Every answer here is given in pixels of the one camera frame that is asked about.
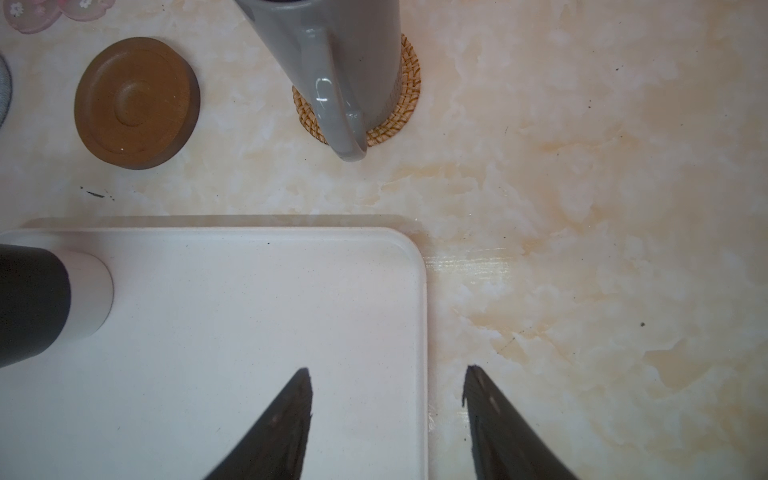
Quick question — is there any round brown wooden coaster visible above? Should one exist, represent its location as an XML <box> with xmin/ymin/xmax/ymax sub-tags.
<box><xmin>74</xmin><ymin>37</ymin><xmax>201</xmax><ymax>170</ymax></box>

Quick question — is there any grey mug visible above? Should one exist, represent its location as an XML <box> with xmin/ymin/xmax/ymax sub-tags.
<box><xmin>236</xmin><ymin>0</ymin><xmax>402</xmax><ymax>161</ymax></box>

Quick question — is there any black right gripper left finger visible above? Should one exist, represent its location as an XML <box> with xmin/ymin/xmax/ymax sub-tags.
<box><xmin>207</xmin><ymin>368</ymin><xmax>313</xmax><ymax>480</ymax></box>

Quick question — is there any light grey tray mat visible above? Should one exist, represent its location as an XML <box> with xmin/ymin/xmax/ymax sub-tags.
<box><xmin>1</xmin><ymin>227</ymin><xmax>428</xmax><ymax>479</ymax></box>

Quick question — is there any round grey coaster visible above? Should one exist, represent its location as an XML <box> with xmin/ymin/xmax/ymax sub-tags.
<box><xmin>0</xmin><ymin>55</ymin><xmax>13</xmax><ymax>126</ymax></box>

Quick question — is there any round woven rattan coaster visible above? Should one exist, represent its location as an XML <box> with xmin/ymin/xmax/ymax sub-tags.
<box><xmin>292</xmin><ymin>34</ymin><xmax>421</xmax><ymax>147</ymax></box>

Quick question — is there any black mug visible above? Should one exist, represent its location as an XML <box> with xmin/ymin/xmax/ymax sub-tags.
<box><xmin>1</xmin><ymin>244</ymin><xmax>114</xmax><ymax>367</ymax></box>

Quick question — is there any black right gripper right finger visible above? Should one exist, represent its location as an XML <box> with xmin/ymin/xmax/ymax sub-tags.
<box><xmin>462</xmin><ymin>365</ymin><xmax>576</xmax><ymax>480</ymax></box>

